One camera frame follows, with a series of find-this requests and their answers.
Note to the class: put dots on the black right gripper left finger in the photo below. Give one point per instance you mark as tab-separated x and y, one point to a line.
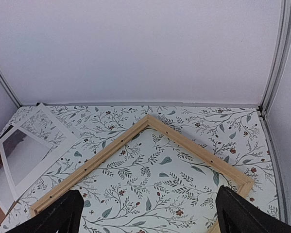
62	216

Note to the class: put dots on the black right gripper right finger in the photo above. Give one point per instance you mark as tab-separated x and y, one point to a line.
237	215

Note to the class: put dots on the light wooden picture frame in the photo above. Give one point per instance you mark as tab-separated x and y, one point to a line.
151	179

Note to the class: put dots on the white photo mat board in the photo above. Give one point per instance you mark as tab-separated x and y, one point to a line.
40	122

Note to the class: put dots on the photo with white border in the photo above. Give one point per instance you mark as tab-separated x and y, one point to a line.
20	153

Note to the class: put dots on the left aluminium corner post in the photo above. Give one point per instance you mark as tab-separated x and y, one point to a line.
11	94

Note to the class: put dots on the aluminium corner post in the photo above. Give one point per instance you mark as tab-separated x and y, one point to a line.
11	94
281	51

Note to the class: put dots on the right aluminium corner post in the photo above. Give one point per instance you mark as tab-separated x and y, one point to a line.
281	51

